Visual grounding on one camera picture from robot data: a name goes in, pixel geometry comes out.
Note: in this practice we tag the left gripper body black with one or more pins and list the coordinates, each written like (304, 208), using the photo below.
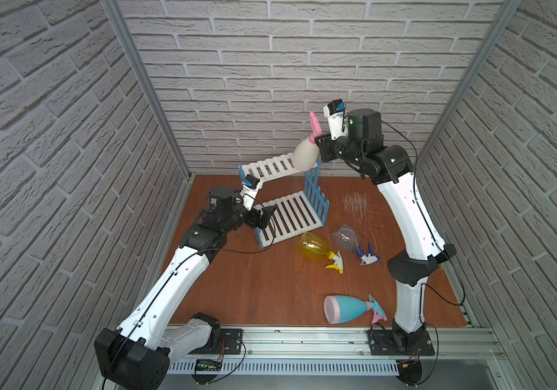
(254, 218)

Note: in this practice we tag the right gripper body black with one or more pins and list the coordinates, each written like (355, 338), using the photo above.
(325, 148)

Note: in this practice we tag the blue white wooden shelf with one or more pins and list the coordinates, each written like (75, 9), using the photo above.
(296, 213)

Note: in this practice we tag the yellow spray bottle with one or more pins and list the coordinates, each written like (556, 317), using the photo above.
(313, 246)

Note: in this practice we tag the white pink spray bottle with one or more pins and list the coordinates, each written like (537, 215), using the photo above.
(305, 155)

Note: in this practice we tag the clear blue spray bottle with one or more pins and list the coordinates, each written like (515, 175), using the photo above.
(347, 239)

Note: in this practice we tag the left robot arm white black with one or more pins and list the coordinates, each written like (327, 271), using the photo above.
(134, 355)

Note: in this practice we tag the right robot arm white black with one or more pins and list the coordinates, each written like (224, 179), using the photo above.
(393, 173)

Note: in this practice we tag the teal pink spray bottle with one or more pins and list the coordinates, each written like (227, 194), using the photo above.
(343, 309)

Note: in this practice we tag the small green circuit board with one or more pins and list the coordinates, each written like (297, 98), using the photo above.
(208, 365)

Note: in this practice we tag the black round connector box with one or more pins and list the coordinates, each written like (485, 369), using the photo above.
(410, 372)

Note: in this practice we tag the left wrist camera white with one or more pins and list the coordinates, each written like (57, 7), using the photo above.
(251, 185)

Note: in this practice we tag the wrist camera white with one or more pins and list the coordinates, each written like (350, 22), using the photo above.
(251, 185)
(334, 112)

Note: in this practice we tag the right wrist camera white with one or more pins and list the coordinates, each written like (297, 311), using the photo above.
(334, 112)

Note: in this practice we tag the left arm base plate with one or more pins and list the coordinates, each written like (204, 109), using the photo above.
(228, 341)

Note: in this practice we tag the aluminium front rail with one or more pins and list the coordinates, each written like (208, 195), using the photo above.
(339, 351)

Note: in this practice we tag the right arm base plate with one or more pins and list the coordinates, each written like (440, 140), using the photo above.
(381, 343)

